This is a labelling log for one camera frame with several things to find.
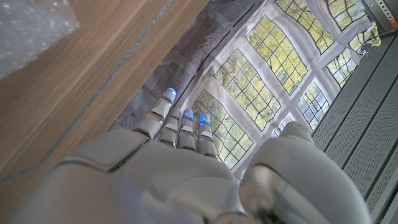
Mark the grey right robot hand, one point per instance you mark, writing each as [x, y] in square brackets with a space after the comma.
[174, 186]

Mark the clear bubble wrap sheet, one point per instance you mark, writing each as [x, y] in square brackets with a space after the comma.
[28, 31]

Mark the printed window backdrop cloth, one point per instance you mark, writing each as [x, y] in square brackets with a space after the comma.
[264, 62]

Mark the slotted metal rail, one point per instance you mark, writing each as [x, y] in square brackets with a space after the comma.
[384, 12]

